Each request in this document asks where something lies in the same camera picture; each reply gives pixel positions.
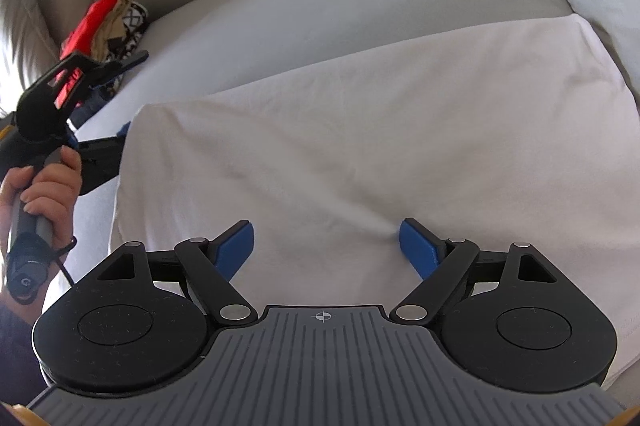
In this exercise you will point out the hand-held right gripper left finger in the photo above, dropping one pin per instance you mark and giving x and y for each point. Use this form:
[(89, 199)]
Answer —
[(235, 246)]

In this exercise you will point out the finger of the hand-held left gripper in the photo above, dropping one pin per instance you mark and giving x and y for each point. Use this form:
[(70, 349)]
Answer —
[(124, 131), (132, 60)]

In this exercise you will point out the person's left hand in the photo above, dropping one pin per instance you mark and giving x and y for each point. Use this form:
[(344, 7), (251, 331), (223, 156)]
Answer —
[(50, 191)]

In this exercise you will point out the white t-shirt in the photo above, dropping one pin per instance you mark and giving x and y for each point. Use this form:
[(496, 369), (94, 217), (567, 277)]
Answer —
[(375, 131)]

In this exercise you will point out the tan garment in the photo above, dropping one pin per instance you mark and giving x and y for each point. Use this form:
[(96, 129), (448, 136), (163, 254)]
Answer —
[(112, 26)]

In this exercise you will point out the person's left forearm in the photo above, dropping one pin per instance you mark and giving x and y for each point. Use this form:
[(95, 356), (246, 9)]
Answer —
[(17, 346)]

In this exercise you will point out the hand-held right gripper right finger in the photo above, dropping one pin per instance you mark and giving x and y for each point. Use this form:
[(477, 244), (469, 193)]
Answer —
[(417, 246)]

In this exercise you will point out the red garment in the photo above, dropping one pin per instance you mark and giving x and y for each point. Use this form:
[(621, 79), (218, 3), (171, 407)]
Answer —
[(92, 23)]

